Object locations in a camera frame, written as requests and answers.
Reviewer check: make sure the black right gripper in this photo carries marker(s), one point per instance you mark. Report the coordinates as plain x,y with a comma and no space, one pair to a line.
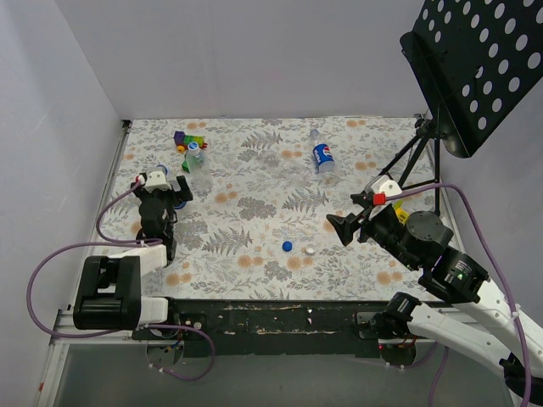
362,221

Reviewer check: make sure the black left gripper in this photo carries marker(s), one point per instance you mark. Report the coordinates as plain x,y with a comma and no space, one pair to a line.
160,194

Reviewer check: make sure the Pocari Sweat labelled bottle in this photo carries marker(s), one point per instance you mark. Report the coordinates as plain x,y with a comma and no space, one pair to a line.
177,187

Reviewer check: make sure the clear unlabelled plastic bottle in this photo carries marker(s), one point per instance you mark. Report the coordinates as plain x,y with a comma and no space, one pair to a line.
200,171

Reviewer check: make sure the white bottle cap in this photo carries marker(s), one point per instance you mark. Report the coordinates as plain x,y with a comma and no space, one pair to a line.
309,250

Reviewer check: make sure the Pepsi bottle blue label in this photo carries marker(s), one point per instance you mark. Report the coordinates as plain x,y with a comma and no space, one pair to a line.
322,154

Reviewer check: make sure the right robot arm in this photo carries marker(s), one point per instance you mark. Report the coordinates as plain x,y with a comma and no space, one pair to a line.
509,344

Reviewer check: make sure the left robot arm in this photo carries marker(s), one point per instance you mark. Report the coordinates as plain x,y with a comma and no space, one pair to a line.
110,294

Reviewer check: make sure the green blue toy figure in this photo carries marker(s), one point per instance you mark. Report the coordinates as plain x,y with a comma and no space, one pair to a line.
185,165

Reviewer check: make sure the colourful toy block train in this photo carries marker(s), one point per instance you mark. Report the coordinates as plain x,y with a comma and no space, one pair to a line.
182,140

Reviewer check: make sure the yellow green toy block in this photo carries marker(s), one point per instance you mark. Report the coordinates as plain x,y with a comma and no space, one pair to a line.
401,214

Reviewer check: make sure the black music stand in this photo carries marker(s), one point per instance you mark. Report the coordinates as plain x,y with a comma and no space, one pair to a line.
474,61

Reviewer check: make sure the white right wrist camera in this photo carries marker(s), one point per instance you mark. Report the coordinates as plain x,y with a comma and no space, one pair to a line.
379,188

